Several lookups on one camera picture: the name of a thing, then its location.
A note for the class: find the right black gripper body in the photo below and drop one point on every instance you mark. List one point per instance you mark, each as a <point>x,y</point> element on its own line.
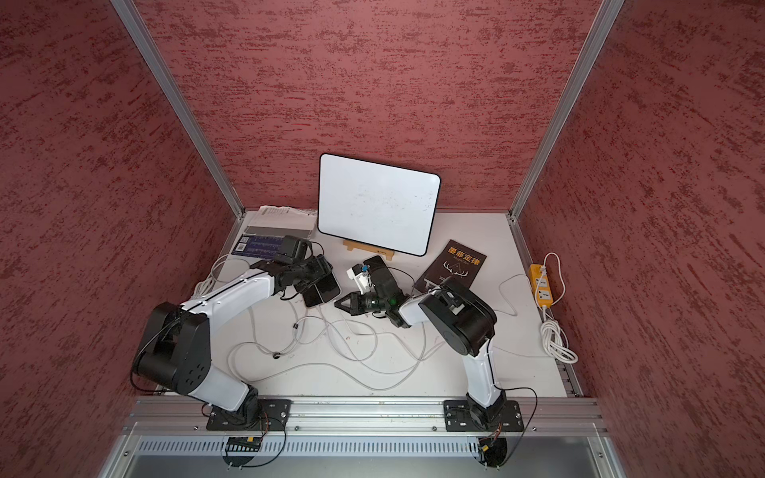
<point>385,301</point>

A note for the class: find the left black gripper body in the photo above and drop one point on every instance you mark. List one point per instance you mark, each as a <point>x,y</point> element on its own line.
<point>310,272</point>

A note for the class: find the phone with white case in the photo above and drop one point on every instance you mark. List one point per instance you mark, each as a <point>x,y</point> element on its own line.
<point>327,289</point>

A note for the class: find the phone with pink case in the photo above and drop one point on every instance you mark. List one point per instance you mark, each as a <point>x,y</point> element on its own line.
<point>312,297</point>

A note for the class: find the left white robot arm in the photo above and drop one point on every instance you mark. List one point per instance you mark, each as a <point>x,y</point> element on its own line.
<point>176,349</point>

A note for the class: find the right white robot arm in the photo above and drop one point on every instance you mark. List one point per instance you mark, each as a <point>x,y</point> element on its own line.
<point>464,321</point>

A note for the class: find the black phone on right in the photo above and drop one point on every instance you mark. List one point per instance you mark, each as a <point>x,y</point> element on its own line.
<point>378,263</point>

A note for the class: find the purple and grey booklet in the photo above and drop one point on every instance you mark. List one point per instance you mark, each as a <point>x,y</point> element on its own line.
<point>265,229</point>

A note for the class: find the wooden board stand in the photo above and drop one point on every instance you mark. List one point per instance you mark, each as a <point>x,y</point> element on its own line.
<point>376,250</point>

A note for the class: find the dark brown book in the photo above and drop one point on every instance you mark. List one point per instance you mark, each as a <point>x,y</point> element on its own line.
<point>454,261</point>

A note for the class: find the orange power strip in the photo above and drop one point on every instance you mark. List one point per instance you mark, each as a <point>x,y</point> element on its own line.
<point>540,286</point>

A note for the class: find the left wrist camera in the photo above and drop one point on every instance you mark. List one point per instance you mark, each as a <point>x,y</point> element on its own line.
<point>292,250</point>

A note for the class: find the white board with black frame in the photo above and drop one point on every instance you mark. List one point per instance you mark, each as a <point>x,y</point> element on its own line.
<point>379,205</point>

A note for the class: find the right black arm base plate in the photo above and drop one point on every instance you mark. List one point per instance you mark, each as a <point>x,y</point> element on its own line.
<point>468,416</point>

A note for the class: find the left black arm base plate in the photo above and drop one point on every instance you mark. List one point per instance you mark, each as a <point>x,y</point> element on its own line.
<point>257,415</point>

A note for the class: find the aluminium front rail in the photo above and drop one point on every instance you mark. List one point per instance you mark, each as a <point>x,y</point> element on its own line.
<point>397,416</point>

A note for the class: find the left aluminium corner post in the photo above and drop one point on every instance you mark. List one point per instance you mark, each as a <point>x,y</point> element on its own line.
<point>139,33</point>

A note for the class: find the aluminium corner post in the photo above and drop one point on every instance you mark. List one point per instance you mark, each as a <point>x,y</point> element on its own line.
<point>603,23</point>
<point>139,33</point>

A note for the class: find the right aluminium corner post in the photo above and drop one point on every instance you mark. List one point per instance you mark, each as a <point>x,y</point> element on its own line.
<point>603,23</point>

